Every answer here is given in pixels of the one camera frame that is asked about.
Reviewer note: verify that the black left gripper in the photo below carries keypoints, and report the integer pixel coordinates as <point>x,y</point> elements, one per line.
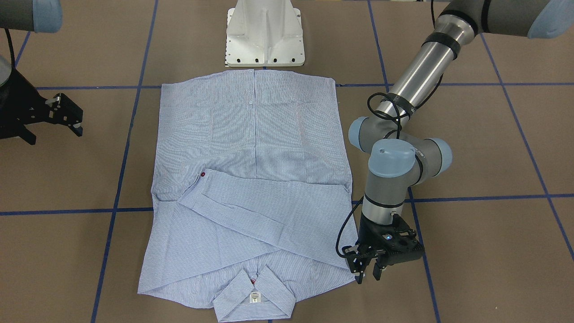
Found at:
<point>366,236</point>

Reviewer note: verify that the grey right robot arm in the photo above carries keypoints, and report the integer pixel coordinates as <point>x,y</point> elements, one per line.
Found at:
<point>40,16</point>

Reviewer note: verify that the blue striped button-up shirt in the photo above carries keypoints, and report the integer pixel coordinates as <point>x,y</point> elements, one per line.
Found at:
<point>251,185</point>

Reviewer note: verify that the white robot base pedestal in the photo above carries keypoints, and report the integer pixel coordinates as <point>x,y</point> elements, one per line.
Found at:
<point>264,33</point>

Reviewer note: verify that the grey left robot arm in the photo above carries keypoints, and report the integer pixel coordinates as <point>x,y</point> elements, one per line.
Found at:
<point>399,160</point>

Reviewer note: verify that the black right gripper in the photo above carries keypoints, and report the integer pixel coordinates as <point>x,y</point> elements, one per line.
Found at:
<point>18,104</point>

